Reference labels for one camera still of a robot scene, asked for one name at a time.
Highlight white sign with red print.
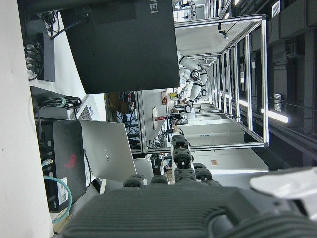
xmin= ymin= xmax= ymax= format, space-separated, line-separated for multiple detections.
xmin=151 ymin=106 xmax=166 ymax=130

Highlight black docking box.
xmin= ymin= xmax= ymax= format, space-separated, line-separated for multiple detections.
xmin=36 ymin=32 xmax=55 ymax=83

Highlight silver Huawei laptop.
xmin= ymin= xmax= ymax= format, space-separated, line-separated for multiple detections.
xmin=78 ymin=119 xmax=138 ymax=183

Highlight aluminium frame cell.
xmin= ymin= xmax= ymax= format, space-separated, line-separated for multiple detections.
xmin=136 ymin=14 xmax=270 ymax=154

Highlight teal network cable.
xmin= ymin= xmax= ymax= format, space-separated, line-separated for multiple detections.
xmin=42 ymin=160 xmax=73 ymax=224

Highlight white chair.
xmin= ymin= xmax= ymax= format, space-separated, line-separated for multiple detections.
xmin=133 ymin=157 xmax=155 ymax=184

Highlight black mini PC red logo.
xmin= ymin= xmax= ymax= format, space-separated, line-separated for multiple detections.
xmin=52 ymin=120 xmax=88 ymax=213

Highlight small frame-mounted camera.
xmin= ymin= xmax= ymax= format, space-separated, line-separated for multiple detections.
xmin=217 ymin=22 xmax=230 ymax=40

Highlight black cable bundle green tie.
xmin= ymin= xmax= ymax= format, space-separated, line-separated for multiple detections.
xmin=32 ymin=95 xmax=83 ymax=110

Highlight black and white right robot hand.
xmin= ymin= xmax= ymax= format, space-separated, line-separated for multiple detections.
xmin=60 ymin=135 xmax=317 ymax=238

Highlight white humanoid robot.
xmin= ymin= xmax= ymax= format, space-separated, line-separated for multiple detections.
xmin=177 ymin=51 xmax=210 ymax=120

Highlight black Huawei monitor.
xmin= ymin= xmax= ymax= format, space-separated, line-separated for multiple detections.
xmin=60 ymin=0 xmax=181 ymax=95

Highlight silver open laptop keyboard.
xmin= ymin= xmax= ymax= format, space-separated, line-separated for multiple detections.
xmin=75 ymin=94 xmax=106 ymax=122

